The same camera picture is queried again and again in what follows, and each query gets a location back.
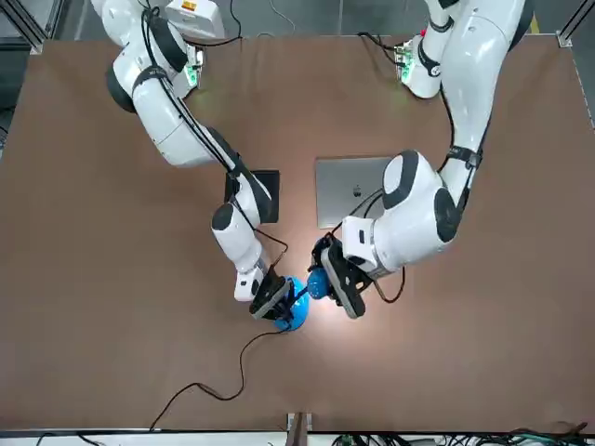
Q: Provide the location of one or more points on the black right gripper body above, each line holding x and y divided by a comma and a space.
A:
267, 297

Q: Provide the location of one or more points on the silver closed laptop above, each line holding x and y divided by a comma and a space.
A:
334, 186

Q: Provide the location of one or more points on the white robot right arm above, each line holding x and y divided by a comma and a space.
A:
162, 125

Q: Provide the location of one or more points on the blue desk lamp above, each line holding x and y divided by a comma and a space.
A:
302, 311

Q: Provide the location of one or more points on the white controller box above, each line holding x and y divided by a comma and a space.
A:
195, 21

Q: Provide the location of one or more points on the aluminium frame post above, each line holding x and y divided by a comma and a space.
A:
569, 28
301, 429
28, 32

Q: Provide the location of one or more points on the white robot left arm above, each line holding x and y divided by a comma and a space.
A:
418, 218

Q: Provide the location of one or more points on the black mouse mat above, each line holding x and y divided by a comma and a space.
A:
274, 186

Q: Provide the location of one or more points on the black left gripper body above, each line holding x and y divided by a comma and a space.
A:
346, 288

